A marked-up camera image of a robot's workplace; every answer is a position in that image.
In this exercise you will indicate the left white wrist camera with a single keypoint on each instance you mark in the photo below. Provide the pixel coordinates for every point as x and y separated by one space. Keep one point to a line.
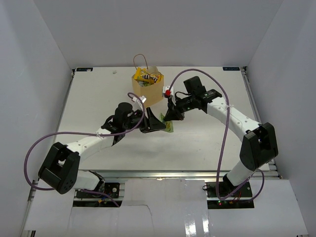
141 99

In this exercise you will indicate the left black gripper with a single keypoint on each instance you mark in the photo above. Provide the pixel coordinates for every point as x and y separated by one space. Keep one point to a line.
153 123

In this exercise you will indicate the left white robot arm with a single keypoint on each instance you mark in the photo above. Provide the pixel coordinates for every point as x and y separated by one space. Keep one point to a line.
60 169

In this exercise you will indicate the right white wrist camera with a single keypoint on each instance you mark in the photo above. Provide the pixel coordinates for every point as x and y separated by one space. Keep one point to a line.
168 93

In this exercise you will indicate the left blue corner label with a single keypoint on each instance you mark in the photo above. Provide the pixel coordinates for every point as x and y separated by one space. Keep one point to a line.
87 69

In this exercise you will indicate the right blue corner label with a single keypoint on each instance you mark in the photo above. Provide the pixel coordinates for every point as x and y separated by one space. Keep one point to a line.
231 68

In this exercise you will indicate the yellow M&M candy pack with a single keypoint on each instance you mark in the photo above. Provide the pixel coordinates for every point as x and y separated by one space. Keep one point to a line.
151 78

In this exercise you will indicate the blue corner label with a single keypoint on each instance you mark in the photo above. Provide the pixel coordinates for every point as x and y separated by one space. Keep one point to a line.
231 68
87 69

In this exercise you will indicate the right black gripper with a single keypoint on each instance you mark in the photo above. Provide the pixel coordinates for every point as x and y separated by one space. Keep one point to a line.
173 113

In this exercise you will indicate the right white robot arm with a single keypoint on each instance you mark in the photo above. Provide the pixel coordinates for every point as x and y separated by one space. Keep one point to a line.
258 141

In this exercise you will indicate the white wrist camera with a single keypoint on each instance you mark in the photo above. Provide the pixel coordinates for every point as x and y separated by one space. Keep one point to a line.
141 99
168 93

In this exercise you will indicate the brown paper bag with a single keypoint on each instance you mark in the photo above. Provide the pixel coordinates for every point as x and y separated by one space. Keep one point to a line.
153 93

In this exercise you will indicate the yellow snack bar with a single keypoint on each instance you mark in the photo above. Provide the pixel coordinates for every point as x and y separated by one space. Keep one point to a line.
139 74

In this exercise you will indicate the aluminium table front rail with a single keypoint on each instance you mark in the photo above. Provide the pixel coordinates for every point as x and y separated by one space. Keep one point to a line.
160 175

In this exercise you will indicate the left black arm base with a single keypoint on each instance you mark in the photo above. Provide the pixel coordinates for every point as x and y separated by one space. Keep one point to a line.
111 189

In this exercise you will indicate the green Himalaya sachet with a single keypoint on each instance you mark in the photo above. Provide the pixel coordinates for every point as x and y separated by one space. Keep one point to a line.
144 84
168 124

